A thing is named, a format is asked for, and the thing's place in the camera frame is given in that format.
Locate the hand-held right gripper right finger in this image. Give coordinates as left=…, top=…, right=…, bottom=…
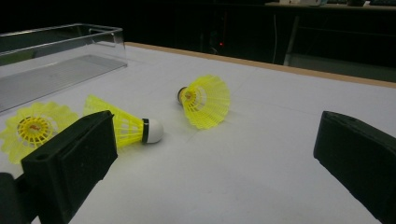
left=313, top=110, right=396, bottom=224

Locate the white metal desk frame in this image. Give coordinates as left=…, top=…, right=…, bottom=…
left=283, top=13, right=396, bottom=83

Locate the yellow plastic shuttlecock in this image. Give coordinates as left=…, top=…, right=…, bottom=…
left=0, top=101, right=79, bottom=165
left=177, top=74, right=232, bottom=131
left=83, top=93, right=164, bottom=148

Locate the white table cover sheet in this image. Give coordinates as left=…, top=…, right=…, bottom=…
left=0, top=45, right=396, bottom=224

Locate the dark computer tower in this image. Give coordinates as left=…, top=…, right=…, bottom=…
left=208, top=12, right=230, bottom=55

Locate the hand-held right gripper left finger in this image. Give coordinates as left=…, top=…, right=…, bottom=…
left=21, top=110, right=119, bottom=224

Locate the clear plastic box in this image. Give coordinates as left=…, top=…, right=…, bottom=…
left=0, top=22, right=129, bottom=115

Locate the wooden table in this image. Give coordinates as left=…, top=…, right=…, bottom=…
left=124, top=41, right=396, bottom=90

